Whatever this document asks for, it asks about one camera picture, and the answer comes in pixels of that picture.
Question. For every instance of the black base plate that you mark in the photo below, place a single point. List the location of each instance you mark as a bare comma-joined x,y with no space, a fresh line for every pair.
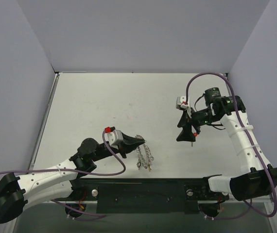
145,196

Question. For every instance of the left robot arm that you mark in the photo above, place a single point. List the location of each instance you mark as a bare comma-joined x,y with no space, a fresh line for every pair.
21,189

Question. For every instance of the red tag key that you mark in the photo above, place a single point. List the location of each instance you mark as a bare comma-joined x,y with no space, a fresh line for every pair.
193,138

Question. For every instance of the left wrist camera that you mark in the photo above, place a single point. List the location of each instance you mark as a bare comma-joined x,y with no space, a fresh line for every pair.
112,136

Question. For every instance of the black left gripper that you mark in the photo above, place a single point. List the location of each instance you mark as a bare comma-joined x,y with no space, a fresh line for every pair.
121,146

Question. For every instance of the metal disc key organizer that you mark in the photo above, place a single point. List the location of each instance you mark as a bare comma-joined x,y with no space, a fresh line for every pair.
145,158

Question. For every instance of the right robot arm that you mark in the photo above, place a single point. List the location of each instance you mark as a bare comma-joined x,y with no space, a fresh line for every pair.
258,175

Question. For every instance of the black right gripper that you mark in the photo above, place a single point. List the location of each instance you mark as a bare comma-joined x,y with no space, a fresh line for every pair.
189,122

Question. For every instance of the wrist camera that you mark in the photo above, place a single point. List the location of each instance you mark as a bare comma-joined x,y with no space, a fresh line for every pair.
112,136
183,104

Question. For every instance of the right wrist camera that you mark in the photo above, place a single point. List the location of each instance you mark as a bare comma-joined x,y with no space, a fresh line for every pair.
183,104

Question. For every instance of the aluminium table edge rail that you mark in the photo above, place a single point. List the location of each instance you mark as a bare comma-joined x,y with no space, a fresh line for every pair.
228,85

